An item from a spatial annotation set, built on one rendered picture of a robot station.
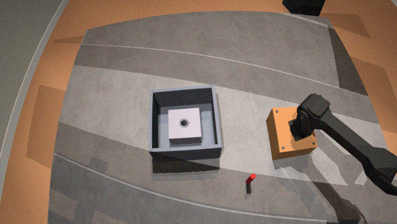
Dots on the red peg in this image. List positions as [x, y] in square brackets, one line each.
[252, 176]

